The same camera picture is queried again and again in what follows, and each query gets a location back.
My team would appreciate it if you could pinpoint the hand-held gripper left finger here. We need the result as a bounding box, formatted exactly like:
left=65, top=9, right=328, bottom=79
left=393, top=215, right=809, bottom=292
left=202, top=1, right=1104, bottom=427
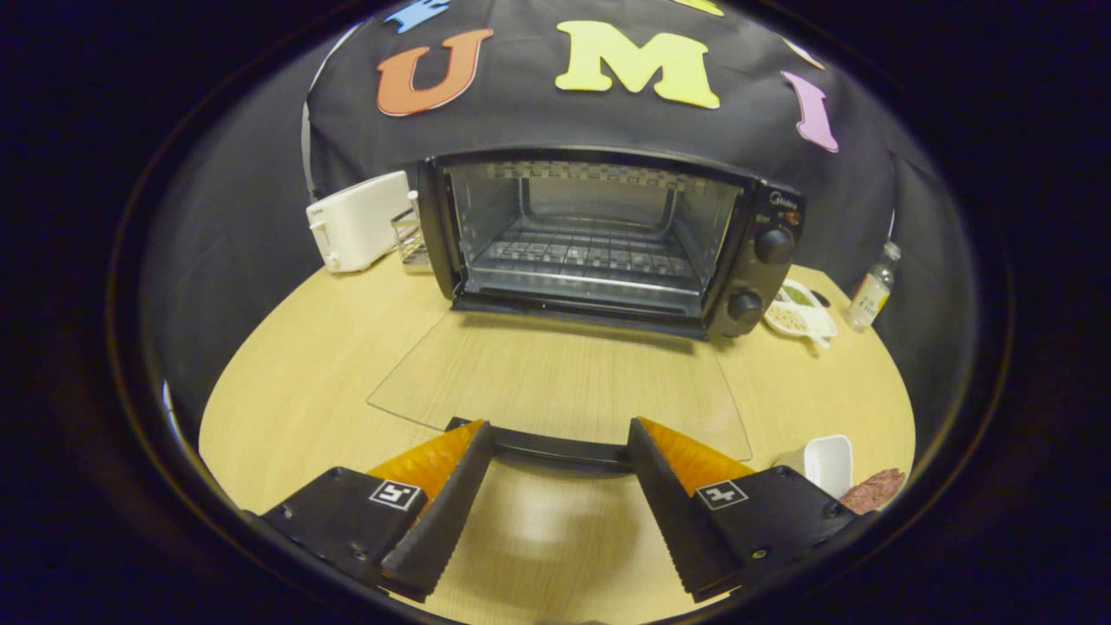
left=260, top=420, right=494, bottom=603

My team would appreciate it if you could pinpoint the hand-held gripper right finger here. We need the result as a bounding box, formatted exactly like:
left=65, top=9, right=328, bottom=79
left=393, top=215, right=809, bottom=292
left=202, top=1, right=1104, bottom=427
left=627, top=418, right=878, bottom=603

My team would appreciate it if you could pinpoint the red raw steak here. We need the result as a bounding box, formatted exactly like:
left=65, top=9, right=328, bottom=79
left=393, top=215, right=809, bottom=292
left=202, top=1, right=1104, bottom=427
left=838, top=469, right=907, bottom=516

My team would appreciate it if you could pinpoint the black toaster oven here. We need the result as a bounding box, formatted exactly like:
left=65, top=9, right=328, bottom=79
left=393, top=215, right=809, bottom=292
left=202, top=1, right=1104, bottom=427
left=366, top=146, right=808, bottom=475

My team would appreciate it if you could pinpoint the white bread toaster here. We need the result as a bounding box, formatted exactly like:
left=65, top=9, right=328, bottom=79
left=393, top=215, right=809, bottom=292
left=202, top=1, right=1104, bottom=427
left=306, top=171, right=414, bottom=275

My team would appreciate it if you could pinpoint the white rectangular plate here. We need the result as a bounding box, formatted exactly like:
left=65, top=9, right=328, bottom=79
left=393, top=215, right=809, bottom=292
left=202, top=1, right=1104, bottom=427
left=772, top=435, right=855, bottom=501

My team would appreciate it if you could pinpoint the white divided bean dish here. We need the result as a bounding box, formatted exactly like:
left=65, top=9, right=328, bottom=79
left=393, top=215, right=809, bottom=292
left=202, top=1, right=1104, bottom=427
left=763, top=279, right=839, bottom=349

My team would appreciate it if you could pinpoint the clear glass bottle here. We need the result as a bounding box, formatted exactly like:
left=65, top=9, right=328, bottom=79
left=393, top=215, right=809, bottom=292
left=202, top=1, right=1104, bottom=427
left=845, top=241, right=903, bottom=334

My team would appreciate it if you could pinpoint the small metal wire rack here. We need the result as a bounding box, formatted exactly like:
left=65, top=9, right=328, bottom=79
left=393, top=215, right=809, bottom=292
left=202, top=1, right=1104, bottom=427
left=390, top=191, right=433, bottom=272

